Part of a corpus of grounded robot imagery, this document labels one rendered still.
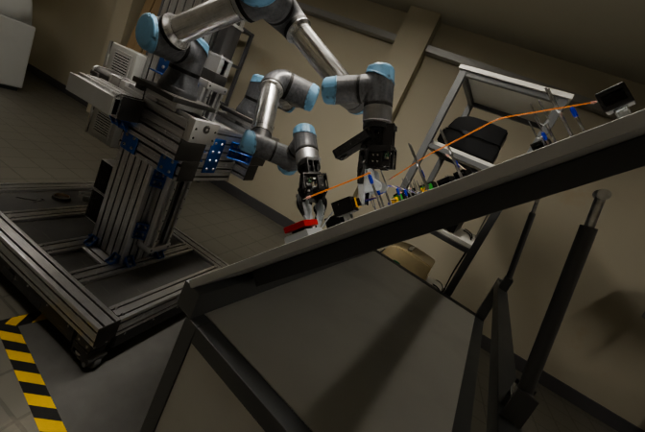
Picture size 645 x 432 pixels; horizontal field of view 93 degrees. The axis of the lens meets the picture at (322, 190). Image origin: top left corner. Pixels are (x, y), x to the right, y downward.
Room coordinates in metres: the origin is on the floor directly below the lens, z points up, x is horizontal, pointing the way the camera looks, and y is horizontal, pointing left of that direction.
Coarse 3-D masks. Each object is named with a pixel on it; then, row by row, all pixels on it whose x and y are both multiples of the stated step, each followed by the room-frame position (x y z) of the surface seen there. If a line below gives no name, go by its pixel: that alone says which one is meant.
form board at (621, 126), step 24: (624, 120) 0.36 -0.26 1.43; (552, 144) 0.38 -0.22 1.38; (576, 144) 0.37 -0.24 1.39; (600, 144) 0.38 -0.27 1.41; (504, 168) 0.40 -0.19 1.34; (528, 168) 0.39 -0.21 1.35; (432, 192) 0.43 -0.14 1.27; (456, 192) 0.41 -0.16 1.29; (360, 216) 0.46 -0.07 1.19; (384, 216) 0.45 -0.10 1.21; (408, 216) 0.57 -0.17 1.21; (312, 240) 0.49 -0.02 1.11; (336, 240) 0.58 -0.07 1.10; (240, 264) 0.54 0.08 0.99; (264, 264) 0.59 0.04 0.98
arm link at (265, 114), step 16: (272, 80) 1.22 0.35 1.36; (288, 80) 1.27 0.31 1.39; (272, 96) 1.16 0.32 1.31; (256, 112) 1.09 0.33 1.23; (272, 112) 1.11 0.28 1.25; (256, 128) 1.02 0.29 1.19; (272, 128) 1.07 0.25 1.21; (240, 144) 0.98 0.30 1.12; (256, 144) 0.98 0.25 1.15; (272, 144) 1.00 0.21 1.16
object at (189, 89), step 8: (168, 72) 1.17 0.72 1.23; (176, 72) 1.16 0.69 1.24; (184, 72) 1.17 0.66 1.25; (160, 80) 1.16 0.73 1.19; (168, 80) 1.15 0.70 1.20; (176, 80) 1.16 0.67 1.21; (184, 80) 1.17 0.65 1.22; (192, 80) 1.20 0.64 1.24; (168, 88) 1.15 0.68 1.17; (176, 88) 1.15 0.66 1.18; (184, 88) 1.17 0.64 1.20; (192, 88) 1.20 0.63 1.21; (184, 96) 1.18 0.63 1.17; (192, 96) 1.20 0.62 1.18
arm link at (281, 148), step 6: (282, 144) 1.03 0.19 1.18; (276, 150) 1.00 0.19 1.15; (282, 150) 1.01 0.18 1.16; (288, 150) 1.01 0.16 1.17; (276, 156) 1.00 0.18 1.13; (282, 156) 1.01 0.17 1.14; (288, 156) 1.01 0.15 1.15; (294, 156) 1.00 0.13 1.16; (276, 162) 1.02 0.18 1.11; (282, 162) 1.02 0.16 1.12; (288, 162) 1.02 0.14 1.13; (294, 162) 1.02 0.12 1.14; (282, 168) 1.05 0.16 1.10; (288, 168) 1.04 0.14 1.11; (294, 168) 1.04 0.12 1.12; (288, 174) 1.06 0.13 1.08
